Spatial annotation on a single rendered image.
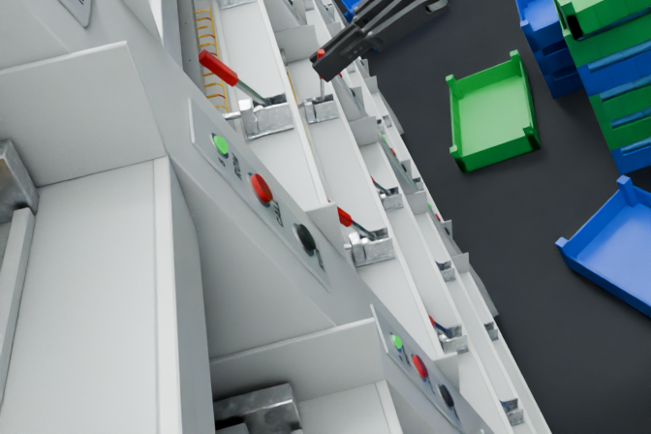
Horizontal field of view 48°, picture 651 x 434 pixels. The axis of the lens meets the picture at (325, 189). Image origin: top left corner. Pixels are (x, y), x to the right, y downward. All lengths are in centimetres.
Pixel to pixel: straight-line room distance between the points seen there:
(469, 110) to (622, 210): 57
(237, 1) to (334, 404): 54
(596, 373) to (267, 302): 113
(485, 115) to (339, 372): 160
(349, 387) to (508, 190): 138
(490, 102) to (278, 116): 143
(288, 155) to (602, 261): 106
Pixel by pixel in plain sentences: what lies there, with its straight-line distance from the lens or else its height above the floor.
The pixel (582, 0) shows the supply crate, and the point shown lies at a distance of 148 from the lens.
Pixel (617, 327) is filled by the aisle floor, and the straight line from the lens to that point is 148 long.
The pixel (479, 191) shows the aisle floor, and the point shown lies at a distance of 179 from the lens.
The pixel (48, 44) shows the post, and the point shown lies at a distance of 28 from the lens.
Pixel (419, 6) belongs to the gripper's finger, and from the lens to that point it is 84.
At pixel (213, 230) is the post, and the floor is 107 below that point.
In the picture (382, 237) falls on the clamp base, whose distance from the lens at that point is 73.
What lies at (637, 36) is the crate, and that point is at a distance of 146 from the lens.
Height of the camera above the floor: 124
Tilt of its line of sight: 37 degrees down
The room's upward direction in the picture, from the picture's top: 39 degrees counter-clockwise
